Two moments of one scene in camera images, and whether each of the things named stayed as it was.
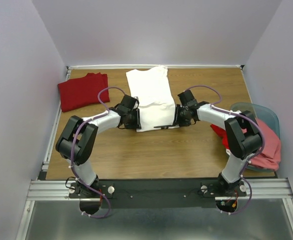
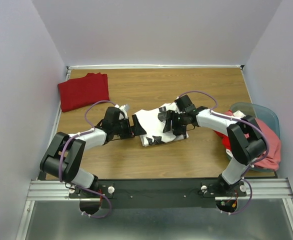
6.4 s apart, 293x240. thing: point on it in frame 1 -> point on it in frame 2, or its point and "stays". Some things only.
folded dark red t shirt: [74, 93] stays
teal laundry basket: [266, 116] stays
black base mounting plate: [156, 193] stays
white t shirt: [151, 87] -> [154, 127]
